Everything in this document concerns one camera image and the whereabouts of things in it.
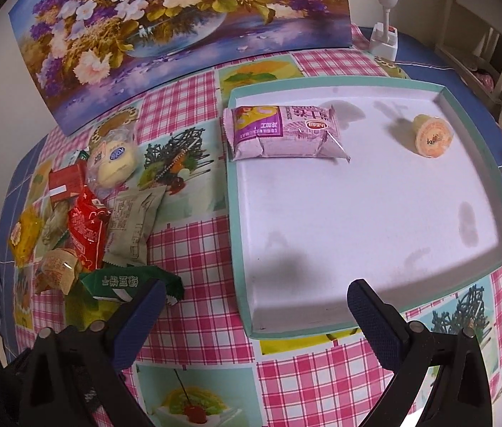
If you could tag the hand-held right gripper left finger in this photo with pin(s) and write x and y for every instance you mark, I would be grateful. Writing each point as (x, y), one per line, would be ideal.
(137, 324)

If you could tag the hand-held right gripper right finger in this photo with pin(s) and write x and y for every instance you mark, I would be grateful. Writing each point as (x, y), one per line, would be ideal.
(373, 320)

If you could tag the green zigzag-edged packet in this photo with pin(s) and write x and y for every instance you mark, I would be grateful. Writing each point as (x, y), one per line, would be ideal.
(122, 280)

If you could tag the beige pastry packet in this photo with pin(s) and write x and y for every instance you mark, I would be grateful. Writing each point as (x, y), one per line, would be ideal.
(131, 227)

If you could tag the red printed snack packet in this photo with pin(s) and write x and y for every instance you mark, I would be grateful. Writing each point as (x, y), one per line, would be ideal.
(86, 231)

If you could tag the teal cardboard box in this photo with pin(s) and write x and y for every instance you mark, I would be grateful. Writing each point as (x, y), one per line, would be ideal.
(366, 213)

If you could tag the yellow jelly cup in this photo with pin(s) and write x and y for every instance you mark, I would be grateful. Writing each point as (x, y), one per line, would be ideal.
(433, 138)

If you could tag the checkered printed tablecloth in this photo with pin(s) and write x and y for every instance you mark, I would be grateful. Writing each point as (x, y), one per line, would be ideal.
(188, 240)

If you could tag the clear wrapped brown pastry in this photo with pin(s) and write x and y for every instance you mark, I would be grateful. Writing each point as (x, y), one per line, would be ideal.
(55, 267)

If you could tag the yellow candy packet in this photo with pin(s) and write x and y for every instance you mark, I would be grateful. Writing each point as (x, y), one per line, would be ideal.
(24, 235)

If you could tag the red white snack packet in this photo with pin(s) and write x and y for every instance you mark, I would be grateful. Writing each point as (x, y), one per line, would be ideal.
(66, 182)

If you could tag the clear round bun packet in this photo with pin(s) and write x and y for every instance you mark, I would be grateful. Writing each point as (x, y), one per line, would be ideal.
(111, 164)

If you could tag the green white small packet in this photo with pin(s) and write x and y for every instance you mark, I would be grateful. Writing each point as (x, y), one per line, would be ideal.
(81, 156)

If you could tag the purple cake roll packet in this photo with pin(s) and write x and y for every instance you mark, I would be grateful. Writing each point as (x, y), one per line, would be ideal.
(277, 138)

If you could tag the pink round item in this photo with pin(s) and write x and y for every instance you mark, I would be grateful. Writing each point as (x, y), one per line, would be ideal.
(483, 79)

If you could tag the flower painting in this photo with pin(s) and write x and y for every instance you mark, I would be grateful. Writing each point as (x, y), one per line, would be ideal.
(188, 31)

